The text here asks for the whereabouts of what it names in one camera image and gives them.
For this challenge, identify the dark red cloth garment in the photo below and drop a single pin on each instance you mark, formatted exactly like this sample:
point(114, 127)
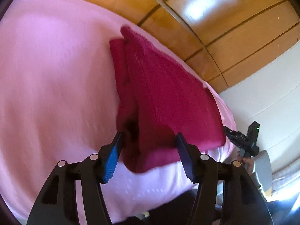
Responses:
point(158, 99)

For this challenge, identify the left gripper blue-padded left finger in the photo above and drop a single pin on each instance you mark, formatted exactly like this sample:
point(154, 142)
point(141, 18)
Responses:
point(74, 186)

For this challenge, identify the grey sleeve forearm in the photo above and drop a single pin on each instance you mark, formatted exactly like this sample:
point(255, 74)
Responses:
point(264, 171)

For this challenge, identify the orange wooden wardrobe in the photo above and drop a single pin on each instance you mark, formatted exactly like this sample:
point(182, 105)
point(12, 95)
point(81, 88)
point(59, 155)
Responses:
point(223, 41)

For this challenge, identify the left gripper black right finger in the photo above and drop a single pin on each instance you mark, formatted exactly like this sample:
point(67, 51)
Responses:
point(241, 204)

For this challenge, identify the pink bed sheet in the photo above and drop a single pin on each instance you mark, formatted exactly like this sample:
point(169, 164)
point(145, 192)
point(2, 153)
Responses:
point(58, 91)

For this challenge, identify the person's right hand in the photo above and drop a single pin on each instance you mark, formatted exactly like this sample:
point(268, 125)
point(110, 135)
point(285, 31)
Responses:
point(249, 163)

